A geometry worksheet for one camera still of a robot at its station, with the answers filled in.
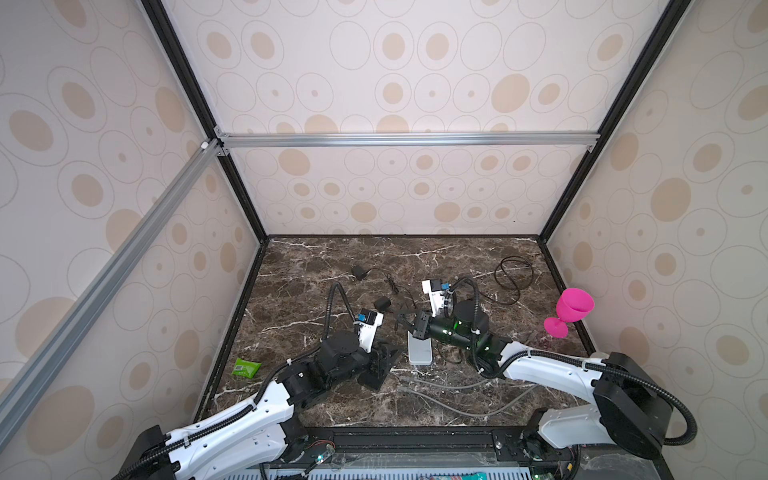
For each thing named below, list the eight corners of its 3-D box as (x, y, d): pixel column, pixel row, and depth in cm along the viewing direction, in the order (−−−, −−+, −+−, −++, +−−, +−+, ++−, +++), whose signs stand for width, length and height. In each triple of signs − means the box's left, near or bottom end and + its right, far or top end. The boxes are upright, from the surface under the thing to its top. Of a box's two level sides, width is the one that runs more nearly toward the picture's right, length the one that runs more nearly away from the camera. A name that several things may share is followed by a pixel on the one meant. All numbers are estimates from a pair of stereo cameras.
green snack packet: (233, 374, 87) (229, 370, 85) (240, 361, 90) (236, 357, 88) (254, 378, 86) (251, 375, 84) (260, 365, 89) (257, 362, 87)
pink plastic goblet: (544, 338, 95) (568, 311, 82) (536, 316, 100) (558, 288, 87) (571, 338, 95) (599, 311, 82) (562, 316, 100) (587, 288, 87)
